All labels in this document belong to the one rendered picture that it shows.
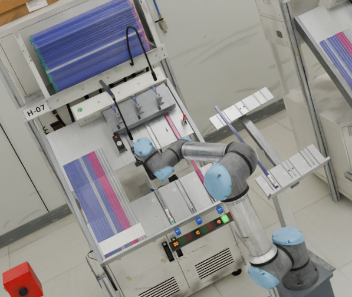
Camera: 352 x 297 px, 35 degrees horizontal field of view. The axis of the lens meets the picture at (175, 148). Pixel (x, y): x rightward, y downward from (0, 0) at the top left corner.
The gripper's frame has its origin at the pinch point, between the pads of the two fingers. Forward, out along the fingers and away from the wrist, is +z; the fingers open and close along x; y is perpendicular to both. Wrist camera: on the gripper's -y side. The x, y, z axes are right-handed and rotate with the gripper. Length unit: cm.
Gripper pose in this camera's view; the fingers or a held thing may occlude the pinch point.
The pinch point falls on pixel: (144, 164)
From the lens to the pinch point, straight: 257.9
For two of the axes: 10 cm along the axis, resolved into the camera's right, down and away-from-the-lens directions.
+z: -0.7, 1.8, 9.8
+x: -8.9, 4.3, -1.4
